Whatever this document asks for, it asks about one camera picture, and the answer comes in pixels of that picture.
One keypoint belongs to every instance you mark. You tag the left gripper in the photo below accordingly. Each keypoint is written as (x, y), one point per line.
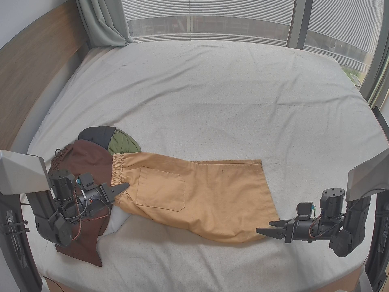
(97, 198)

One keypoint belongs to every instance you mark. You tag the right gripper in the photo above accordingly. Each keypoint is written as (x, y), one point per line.
(301, 230)

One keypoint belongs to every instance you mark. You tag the tan shorts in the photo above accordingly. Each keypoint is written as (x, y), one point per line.
(212, 199)

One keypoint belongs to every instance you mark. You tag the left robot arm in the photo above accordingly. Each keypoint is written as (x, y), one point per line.
(24, 172)

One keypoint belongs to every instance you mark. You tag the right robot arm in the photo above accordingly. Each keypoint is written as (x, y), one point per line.
(367, 175)

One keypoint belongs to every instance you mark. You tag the bed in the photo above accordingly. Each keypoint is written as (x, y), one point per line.
(231, 87)

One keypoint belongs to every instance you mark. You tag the white garment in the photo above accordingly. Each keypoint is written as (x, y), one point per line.
(118, 222)

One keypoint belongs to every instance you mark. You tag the brown garment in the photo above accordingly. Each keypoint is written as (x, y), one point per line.
(88, 157)

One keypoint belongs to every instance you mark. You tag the green garment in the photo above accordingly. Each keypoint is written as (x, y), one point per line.
(124, 143)

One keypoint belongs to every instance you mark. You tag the black garment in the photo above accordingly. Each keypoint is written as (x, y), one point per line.
(94, 135)

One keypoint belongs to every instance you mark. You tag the grey-green curtain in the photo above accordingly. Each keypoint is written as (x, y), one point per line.
(100, 17)

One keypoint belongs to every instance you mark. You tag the window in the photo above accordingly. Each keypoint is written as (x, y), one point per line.
(212, 8)

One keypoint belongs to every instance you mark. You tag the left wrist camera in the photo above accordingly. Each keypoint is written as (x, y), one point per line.
(86, 181)

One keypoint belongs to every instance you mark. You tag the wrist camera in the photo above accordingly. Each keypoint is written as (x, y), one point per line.
(304, 209)
(86, 181)

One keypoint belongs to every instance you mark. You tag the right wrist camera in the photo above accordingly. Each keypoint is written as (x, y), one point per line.
(304, 209)

